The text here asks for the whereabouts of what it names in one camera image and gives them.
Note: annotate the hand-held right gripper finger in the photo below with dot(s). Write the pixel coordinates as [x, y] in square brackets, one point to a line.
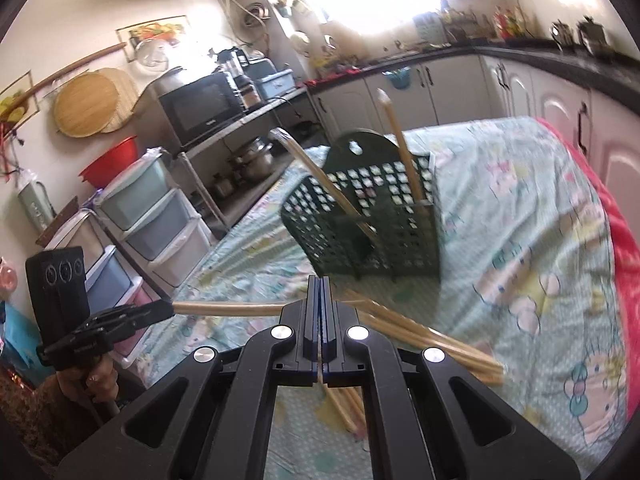
[314, 312]
[325, 312]

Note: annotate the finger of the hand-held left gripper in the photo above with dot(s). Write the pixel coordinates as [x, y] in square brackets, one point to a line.
[142, 312]

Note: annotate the green plastic chopstick basket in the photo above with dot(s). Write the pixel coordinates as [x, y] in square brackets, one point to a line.
[380, 147]

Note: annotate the person's left hand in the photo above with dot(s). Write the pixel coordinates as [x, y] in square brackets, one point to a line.
[100, 377]

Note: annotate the plastic storage drawer unit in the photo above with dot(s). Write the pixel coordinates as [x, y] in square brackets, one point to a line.
[107, 275]
[145, 220]

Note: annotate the green thermos flask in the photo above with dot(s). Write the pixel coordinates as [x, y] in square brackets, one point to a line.
[35, 205]

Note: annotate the red plastic basin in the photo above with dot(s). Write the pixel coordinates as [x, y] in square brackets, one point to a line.
[107, 162]

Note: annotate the small steel pot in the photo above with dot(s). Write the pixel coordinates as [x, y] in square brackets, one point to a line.
[223, 186]

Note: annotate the stacked steel pots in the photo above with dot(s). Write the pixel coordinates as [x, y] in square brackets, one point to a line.
[252, 160]

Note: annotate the round bamboo board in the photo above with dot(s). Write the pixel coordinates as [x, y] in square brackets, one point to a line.
[85, 105]

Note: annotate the metal shelf rack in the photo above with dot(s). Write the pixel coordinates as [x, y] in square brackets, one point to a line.
[210, 142]

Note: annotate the black wok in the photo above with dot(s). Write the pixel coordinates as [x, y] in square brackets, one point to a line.
[305, 128]

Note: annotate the round woven bamboo mat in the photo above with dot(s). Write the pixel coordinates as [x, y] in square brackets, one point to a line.
[127, 95]

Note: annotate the black microwave oven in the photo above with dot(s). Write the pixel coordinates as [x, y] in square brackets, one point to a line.
[200, 105]

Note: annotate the long wooden rolling pin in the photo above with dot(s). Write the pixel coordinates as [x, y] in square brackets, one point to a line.
[75, 66]

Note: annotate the blue dish box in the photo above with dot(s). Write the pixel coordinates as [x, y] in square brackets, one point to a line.
[272, 82]

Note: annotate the blue hanging basket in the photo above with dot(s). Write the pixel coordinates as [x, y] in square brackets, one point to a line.
[397, 80]

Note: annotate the white kitchen cabinets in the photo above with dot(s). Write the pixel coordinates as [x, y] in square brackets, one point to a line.
[450, 90]

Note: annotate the blender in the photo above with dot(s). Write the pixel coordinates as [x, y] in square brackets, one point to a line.
[232, 65]

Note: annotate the green cutlery holder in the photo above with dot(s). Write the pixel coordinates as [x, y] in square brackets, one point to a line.
[428, 27]

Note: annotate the red blanket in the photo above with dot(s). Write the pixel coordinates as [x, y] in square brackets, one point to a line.
[625, 240]

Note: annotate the black kitchen countertop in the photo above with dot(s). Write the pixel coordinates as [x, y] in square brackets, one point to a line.
[550, 57]

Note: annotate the condiment bottles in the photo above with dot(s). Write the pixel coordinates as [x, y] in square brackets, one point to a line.
[507, 25]

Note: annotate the steel kettle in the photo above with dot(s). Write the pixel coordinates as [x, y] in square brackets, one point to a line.
[595, 37]
[562, 35]

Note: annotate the fruit wall poster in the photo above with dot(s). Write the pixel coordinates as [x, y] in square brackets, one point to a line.
[15, 100]
[155, 30]

